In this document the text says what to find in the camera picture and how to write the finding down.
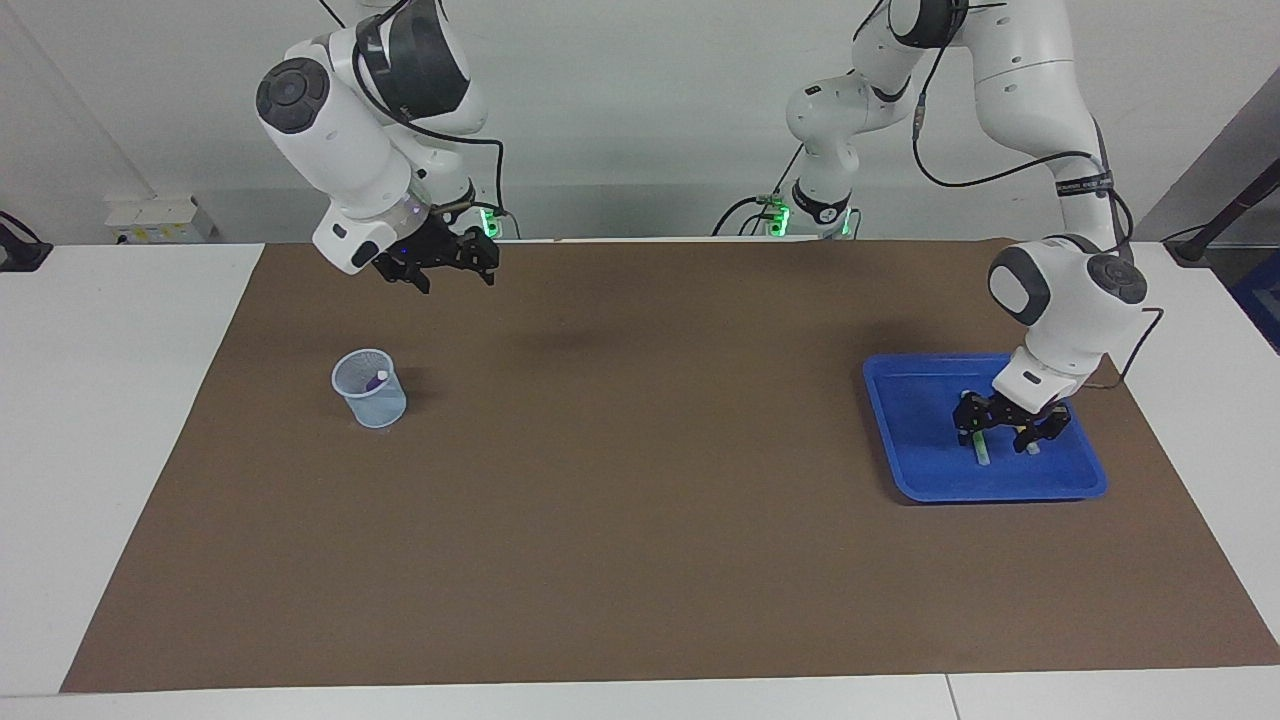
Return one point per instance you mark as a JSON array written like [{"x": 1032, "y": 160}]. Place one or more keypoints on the black clamp mount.
[{"x": 20, "y": 255}]

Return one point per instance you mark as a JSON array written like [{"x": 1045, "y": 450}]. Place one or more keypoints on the black stand pole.
[{"x": 1225, "y": 215}]

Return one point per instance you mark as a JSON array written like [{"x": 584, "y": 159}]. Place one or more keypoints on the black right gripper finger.
[
  {"x": 405, "y": 270},
  {"x": 482, "y": 252}
]

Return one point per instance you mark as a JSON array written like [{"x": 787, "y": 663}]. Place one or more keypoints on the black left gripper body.
[{"x": 1010, "y": 412}]

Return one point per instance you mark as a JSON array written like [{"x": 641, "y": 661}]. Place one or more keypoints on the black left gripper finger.
[
  {"x": 1048, "y": 428},
  {"x": 972, "y": 415}
]

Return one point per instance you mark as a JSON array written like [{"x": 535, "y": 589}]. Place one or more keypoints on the blue plastic tray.
[{"x": 920, "y": 450}]

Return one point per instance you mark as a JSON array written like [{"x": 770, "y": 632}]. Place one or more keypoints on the green pen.
[{"x": 982, "y": 452}]

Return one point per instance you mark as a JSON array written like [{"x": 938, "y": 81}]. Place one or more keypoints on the blue box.
[{"x": 1262, "y": 300}]

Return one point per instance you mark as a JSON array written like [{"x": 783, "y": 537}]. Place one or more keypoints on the translucent plastic cup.
[{"x": 372, "y": 405}]

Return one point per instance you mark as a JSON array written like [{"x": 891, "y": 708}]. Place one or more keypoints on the purple pen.
[{"x": 377, "y": 380}]

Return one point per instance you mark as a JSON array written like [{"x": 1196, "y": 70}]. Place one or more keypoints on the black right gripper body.
[{"x": 430, "y": 248}]

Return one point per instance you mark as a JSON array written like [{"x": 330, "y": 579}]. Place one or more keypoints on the white power strip box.
[{"x": 160, "y": 222}]

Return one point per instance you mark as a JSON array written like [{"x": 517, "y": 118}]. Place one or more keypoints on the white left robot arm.
[{"x": 1060, "y": 310}]

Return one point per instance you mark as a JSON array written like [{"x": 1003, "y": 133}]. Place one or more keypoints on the brown table mat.
[{"x": 600, "y": 500}]

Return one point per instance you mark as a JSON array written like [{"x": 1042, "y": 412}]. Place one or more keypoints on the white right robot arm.
[{"x": 340, "y": 150}]

